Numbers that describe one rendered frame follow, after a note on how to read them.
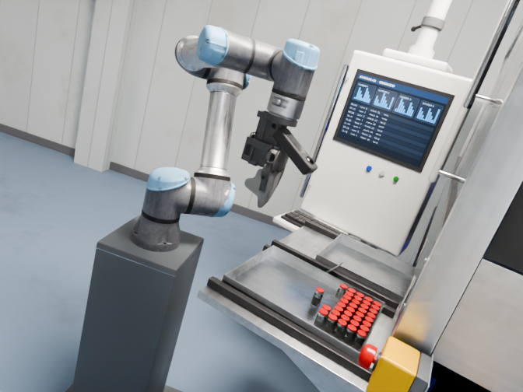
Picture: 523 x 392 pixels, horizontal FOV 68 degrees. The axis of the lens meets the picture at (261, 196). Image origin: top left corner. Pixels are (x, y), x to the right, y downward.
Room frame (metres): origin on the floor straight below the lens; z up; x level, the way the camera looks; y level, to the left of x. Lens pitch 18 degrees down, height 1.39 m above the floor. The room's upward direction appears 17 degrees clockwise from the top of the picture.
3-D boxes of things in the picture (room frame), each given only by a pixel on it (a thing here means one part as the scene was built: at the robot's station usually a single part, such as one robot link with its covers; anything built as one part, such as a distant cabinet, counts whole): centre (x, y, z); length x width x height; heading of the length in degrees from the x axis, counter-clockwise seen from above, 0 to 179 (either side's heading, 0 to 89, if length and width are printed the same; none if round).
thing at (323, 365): (0.99, -0.29, 0.87); 0.70 x 0.48 x 0.02; 157
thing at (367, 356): (0.55, -0.25, 0.99); 0.04 x 0.04 x 0.04; 67
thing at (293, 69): (0.85, 0.01, 1.39); 0.09 x 0.08 x 0.11; 27
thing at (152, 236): (1.09, 0.28, 0.84); 0.15 x 0.15 x 0.10
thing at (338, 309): (0.81, -0.26, 0.90); 0.18 x 0.02 x 0.05; 156
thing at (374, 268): (1.12, -0.42, 0.90); 0.34 x 0.26 x 0.04; 67
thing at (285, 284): (0.85, -0.18, 0.90); 0.34 x 0.26 x 0.04; 66
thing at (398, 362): (0.53, -0.29, 0.99); 0.08 x 0.07 x 0.07; 67
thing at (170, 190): (1.09, 0.27, 0.96); 0.13 x 0.12 x 0.14; 117
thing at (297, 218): (1.53, -0.31, 0.82); 0.40 x 0.14 x 0.02; 61
